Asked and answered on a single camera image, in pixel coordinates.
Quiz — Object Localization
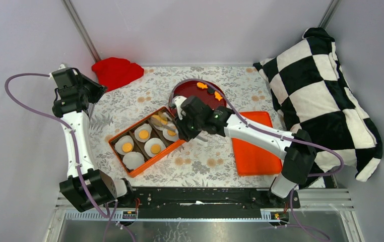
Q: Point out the orange cookie tin box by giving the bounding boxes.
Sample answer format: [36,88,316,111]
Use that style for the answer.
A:
[108,106,184,177]

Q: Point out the red knit beanie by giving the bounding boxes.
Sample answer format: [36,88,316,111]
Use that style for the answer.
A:
[91,57,144,92]

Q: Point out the round yellow biscuit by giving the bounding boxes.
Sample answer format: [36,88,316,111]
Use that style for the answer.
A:
[155,115,168,126]
[121,142,134,153]
[150,144,161,154]
[167,130,176,137]
[139,129,150,140]

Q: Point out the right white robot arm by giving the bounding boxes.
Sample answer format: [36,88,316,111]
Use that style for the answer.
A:
[170,96,316,208]

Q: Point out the black sandwich cookie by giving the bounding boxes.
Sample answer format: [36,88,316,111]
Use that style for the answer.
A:
[207,87,215,94]

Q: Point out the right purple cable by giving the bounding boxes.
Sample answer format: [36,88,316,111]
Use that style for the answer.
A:
[168,79,345,241]

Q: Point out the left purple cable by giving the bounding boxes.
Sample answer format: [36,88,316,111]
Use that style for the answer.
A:
[4,73,136,242]

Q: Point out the black white checkered blanket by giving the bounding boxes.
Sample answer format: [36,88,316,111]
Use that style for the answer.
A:
[254,28,383,187]

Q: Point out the purple cable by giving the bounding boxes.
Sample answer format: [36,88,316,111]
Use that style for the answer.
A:
[168,79,345,241]
[4,73,136,242]

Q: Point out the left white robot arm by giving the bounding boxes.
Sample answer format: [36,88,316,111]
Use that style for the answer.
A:
[50,68,135,212]

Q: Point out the metal serving tongs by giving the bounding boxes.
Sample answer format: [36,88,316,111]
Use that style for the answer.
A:
[150,116,208,142]

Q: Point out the white paper cupcake liner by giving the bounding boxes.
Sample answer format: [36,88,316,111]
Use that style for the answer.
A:
[114,135,134,155]
[150,112,170,131]
[134,123,152,143]
[162,124,179,142]
[144,138,166,158]
[122,151,145,170]

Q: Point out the dark red round plate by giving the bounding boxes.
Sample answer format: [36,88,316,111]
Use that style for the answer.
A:
[168,79,227,116]

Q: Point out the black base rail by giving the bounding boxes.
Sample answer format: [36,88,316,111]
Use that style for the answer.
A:
[117,187,301,219]

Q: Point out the orange tin lid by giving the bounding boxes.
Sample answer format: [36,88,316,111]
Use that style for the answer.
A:
[230,111,283,177]

